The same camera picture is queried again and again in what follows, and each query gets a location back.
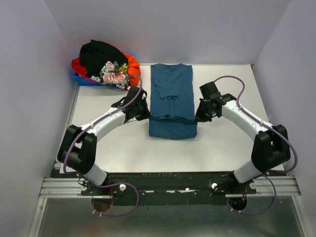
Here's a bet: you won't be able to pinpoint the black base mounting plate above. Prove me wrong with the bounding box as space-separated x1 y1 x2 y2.
81 171 258 206

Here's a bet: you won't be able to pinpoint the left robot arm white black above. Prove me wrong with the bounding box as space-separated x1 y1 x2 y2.
57 86 151 195

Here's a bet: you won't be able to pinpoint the purple cable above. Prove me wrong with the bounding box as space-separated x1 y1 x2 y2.
63 73 143 217
213 75 299 215

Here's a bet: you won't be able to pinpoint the blue plastic bin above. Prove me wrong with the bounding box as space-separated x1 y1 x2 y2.
72 51 136 86

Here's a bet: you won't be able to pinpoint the teal blue t shirt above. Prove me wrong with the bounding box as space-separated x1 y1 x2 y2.
149 64 197 140

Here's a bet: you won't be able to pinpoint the black floral t shirt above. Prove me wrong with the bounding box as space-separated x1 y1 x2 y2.
79 40 129 90

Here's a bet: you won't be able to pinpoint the orange t shirt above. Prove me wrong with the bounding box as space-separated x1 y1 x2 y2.
71 53 141 86

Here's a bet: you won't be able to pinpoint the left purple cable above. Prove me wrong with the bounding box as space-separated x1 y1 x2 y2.
63 73 143 217

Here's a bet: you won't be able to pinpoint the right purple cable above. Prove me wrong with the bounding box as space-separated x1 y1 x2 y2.
213 75 299 215

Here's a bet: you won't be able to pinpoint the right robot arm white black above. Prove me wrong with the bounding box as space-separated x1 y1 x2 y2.
195 81 290 194

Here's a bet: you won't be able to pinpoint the aluminium extrusion rail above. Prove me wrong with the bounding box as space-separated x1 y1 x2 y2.
39 176 301 199

